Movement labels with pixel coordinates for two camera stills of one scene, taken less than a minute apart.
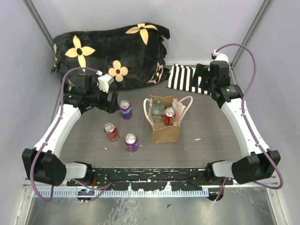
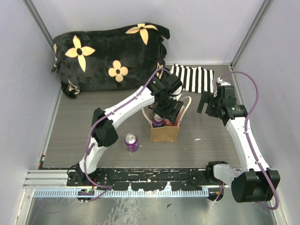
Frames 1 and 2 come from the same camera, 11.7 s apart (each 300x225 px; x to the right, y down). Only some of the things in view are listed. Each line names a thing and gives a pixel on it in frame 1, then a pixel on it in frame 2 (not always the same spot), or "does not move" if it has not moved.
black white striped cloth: [181, 78] does not move
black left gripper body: [103, 104] -> [166, 108]
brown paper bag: [164, 134] does not move
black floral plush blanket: [133, 55] does not move
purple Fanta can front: [131, 142] does not move
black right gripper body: [203, 71] -> [213, 104]
